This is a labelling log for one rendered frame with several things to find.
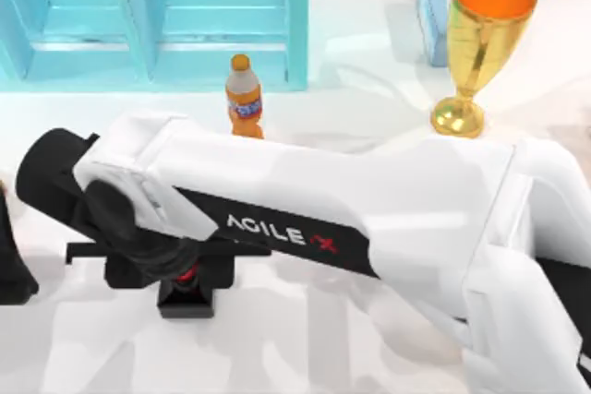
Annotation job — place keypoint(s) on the light blue box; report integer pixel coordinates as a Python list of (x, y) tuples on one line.
[(431, 20)]

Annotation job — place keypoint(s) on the light blue rack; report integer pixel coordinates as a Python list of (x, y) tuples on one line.
[(221, 11)]

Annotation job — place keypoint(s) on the orange bottle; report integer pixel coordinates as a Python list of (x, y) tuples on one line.
[(244, 99)]

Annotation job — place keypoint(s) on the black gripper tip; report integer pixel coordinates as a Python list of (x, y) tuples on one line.
[(14, 265)]

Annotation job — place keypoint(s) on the gold trophy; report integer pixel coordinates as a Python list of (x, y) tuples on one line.
[(485, 34)]

